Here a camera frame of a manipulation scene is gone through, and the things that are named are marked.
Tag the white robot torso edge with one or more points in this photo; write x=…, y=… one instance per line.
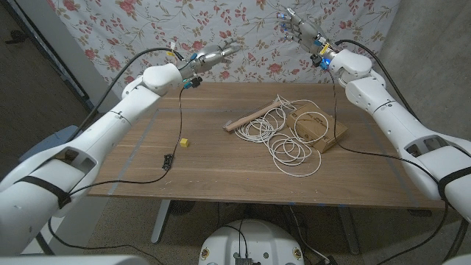
x=73, y=260

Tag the black floor object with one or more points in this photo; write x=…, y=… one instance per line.
x=15, y=37

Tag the small yellow block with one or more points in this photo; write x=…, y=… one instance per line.
x=184, y=143

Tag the long wooden stick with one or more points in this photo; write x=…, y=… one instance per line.
x=254, y=117

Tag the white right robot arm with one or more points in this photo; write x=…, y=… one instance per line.
x=397, y=121

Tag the dark round fan grille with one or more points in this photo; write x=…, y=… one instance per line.
x=181, y=208

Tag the brown cardboard package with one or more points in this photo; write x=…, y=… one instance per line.
x=316, y=127

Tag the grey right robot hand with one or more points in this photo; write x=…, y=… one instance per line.
x=303, y=33

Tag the white floor platform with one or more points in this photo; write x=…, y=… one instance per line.
x=48, y=235

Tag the floral backdrop cloth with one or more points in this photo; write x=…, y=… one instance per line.
x=147, y=29

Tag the dark baseboard rail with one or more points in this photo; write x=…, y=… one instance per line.
x=55, y=59

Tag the small black toy car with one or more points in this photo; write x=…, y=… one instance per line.
x=168, y=162

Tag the grey table leg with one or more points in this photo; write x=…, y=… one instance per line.
x=349, y=228

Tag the white table leg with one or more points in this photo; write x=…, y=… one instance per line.
x=160, y=221

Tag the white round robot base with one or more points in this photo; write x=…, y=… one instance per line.
x=252, y=239

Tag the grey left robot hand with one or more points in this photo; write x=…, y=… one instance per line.
x=213, y=55

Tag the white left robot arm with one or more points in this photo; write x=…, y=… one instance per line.
x=92, y=147

